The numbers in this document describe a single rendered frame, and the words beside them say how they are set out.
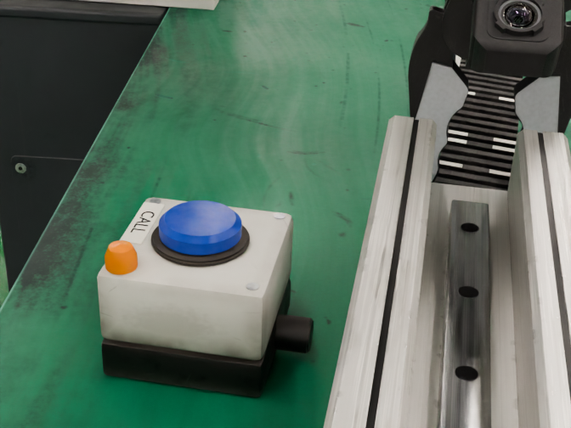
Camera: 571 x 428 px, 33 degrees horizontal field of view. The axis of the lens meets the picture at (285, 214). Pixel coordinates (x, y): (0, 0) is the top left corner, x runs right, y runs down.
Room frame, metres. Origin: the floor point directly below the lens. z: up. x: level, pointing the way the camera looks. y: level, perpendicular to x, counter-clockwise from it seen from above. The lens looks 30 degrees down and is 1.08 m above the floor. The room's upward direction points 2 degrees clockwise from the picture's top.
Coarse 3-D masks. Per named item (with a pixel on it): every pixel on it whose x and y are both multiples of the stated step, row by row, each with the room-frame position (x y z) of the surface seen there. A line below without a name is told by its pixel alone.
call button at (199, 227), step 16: (176, 208) 0.40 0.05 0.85; (192, 208) 0.40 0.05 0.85; (208, 208) 0.40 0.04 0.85; (224, 208) 0.40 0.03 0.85; (160, 224) 0.39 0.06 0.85; (176, 224) 0.39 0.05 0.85; (192, 224) 0.39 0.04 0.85; (208, 224) 0.39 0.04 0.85; (224, 224) 0.39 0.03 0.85; (240, 224) 0.39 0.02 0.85; (176, 240) 0.38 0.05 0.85; (192, 240) 0.38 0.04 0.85; (208, 240) 0.38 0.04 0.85; (224, 240) 0.38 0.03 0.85
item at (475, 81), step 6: (468, 78) 0.69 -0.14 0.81; (474, 78) 0.69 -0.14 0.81; (480, 78) 0.69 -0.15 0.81; (486, 78) 0.69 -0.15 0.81; (492, 78) 0.69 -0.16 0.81; (468, 84) 0.68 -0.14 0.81; (474, 84) 0.68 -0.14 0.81; (480, 84) 0.68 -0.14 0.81; (486, 84) 0.68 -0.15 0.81; (492, 84) 0.68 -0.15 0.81; (498, 84) 0.69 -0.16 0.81; (504, 84) 0.69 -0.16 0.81; (510, 84) 0.69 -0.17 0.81; (498, 90) 0.68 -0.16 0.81; (504, 90) 0.68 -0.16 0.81; (510, 90) 0.68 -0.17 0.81
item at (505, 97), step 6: (468, 90) 0.67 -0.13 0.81; (474, 90) 0.67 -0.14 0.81; (480, 90) 0.67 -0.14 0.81; (486, 90) 0.67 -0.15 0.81; (492, 90) 0.67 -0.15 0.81; (468, 96) 0.66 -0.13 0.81; (474, 96) 0.66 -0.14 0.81; (480, 96) 0.66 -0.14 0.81; (486, 96) 0.66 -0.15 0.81; (492, 96) 0.66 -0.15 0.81; (498, 96) 0.67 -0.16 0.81; (504, 96) 0.67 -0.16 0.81; (510, 96) 0.67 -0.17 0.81; (498, 102) 0.66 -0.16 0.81; (504, 102) 0.66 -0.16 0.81; (510, 102) 0.66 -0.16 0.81
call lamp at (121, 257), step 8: (120, 240) 0.37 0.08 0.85; (112, 248) 0.37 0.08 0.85; (120, 248) 0.37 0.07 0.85; (128, 248) 0.37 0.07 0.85; (112, 256) 0.36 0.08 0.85; (120, 256) 0.36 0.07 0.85; (128, 256) 0.37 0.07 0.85; (136, 256) 0.37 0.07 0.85; (112, 264) 0.36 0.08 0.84; (120, 264) 0.36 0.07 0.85; (128, 264) 0.36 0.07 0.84; (136, 264) 0.37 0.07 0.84; (112, 272) 0.36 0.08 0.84; (120, 272) 0.36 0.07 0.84; (128, 272) 0.36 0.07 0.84
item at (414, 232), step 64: (384, 192) 0.41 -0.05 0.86; (448, 192) 0.48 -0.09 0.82; (512, 192) 0.46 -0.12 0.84; (384, 256) 0.35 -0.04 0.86; (448, 256) 0.40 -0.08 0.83; (512, 256) 0.41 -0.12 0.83; (384, 320) 0.30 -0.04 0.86; (448, 320) 0.34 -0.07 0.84; (512, 320) 0.36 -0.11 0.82; (384, 384) 0.26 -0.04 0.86; (448, 384) 0.30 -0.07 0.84; (512, 384) 0.31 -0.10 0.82
